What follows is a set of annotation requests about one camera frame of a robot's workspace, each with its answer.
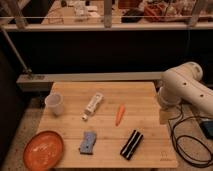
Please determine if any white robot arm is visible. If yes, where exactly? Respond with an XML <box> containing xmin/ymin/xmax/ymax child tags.
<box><xmin>157</xmin><ymin>62</ymin><xmax>213</xmax><ymax>116</ymax></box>

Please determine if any translucent white cup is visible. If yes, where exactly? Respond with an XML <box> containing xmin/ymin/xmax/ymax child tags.
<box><xmin>45</xmin><ymin>93</ymin><xmax>63</xmax><ymax>116</ymax></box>

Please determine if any white tube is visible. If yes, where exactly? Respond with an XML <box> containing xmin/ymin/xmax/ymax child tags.
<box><xmin>82</xmin><ymin>93</ymin><xmax>104</xmax><ymax>121</ymax></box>

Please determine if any orange carrot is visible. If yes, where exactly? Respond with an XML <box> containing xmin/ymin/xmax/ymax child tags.
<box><xmin>115</xmin><ymin>104</ymin><xmax>125</xmax><ymax>126</ymax></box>

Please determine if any wooden cutting board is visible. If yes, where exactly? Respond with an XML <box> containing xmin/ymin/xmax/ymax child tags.
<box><xmin>38</xmin><ymin>82</ymin><xmax>178</xmax><ymax>169</ymax></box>

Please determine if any grey ledge shelf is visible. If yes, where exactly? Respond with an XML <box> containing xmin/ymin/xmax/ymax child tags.
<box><xmin>16</xmin><ymin>72</ymin><xmax>161</xmax><ymax>92</ymax></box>

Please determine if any metal diagonal rod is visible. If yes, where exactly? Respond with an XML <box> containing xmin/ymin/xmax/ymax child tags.
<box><xmin>0</xmin><ymin>26</ymin><xmax>32</xmax><ymax>77</ymax></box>

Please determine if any orange plate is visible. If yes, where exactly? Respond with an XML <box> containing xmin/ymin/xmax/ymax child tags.
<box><xmin>23</xmin><ymin>131</ymin><xmax>64</xmax><ymax>171</ymax></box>

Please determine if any dark power box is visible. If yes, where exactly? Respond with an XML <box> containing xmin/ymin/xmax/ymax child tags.
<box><xmin>200</xmin><ymin>121</ymin><xmax>213</xmax><ymax>140</ymax></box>

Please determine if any black cable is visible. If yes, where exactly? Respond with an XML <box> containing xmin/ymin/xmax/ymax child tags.
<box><xmin>168</xmin><ymin>103</ymin><xmax>213</xmax><ymax>169</ymax></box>

